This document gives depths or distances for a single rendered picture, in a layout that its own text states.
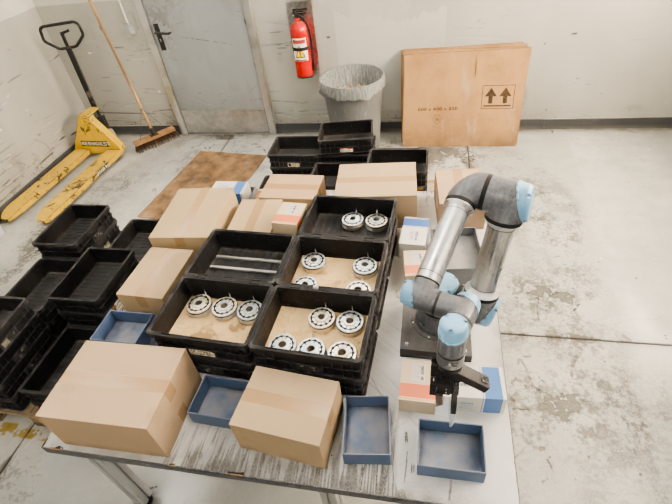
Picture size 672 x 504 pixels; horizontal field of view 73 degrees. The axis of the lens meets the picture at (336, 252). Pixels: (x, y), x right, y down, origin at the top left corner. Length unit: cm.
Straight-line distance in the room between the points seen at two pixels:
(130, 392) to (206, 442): 31
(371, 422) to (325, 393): 21
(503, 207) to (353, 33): 318
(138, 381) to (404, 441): 91
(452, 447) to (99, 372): 121
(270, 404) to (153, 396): 38
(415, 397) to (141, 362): 95
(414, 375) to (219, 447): 71
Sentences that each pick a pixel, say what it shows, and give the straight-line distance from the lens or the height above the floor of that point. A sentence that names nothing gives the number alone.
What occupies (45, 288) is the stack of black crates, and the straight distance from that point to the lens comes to 321.
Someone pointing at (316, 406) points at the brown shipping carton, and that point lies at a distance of 151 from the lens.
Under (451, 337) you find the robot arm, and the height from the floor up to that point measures 121.
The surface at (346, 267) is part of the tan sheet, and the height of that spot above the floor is 83.
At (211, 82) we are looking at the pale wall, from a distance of 491.
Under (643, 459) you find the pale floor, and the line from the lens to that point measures 260.
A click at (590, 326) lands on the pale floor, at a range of 297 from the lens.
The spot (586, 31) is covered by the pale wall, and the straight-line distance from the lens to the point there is 453.
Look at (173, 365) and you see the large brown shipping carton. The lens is 169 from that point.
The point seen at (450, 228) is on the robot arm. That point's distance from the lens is 138.
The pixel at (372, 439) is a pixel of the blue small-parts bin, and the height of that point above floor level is 70.
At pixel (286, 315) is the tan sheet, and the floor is 83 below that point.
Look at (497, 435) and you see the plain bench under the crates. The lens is 166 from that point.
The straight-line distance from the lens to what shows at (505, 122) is 440.
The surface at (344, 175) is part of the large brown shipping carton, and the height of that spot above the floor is 90.
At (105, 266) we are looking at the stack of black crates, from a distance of 294.
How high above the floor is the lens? 216
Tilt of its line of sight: 42 degrees down
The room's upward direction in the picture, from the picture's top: 8 degrees counter-clockwise
